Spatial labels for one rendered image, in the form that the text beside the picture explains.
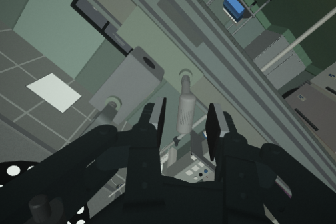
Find beige equipment cabinet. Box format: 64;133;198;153
282;62;336;157

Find grey drawer cabinet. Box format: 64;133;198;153
243;29;307;90

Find grey post lock knob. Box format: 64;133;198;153
90;95;123;130

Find black perforated plate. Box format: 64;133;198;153
0;161;89;224

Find grey knurled clamp knob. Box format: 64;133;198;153
175;75;197;135

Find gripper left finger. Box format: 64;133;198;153
15;96;167;224

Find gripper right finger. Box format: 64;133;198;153
205;103;326;224

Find dark framed grey panel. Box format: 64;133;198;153
69;0;134;57

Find blue box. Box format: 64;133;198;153
222;0;247;23

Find grey rail socket clamp block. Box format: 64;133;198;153
89;46;165;126

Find white pole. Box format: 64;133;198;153
260;5;336;73

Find white rectangular panel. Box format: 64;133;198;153
25;73;83;114

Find white screen post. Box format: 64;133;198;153
172;115;208;146

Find grey anaesthesia machine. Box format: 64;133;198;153
162;129;217;183

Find grey table side rail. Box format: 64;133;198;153
59;0;336;193

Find pale green operating table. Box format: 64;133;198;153
60;0;336;209

